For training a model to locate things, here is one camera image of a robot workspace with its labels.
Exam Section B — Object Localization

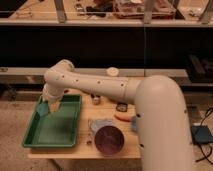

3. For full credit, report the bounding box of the green sponge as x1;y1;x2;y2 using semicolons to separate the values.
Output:
36;102;50;116

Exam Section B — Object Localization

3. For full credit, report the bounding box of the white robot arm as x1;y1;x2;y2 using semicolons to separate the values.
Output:
42;60;196;171

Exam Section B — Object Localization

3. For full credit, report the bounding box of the green plastic tray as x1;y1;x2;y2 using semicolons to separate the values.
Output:
22;94;82;148

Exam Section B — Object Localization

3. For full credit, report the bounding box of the small metal cup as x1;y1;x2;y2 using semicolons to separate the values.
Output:
91;94;101;105

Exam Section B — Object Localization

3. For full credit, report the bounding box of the grey cloth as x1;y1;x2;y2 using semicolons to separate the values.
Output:
88;118;114;135

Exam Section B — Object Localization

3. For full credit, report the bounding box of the metal fork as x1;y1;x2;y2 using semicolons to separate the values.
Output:
86;119;92;145

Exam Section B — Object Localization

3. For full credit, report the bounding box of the wooden table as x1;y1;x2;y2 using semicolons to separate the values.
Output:
28;89;140;159

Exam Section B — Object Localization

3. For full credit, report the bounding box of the purple bowl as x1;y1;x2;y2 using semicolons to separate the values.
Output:
94;126;125;156

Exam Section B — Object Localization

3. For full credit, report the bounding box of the orange carrot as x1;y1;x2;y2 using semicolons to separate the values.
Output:
114;114;133;122

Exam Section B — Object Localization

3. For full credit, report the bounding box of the small blue cup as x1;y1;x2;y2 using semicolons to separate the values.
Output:
131;117;137;132

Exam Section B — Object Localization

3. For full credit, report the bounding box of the black box on floor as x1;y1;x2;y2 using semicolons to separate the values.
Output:
191;126;213;144

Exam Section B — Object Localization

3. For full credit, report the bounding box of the black cable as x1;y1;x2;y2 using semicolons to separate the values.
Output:
194;106;213;164

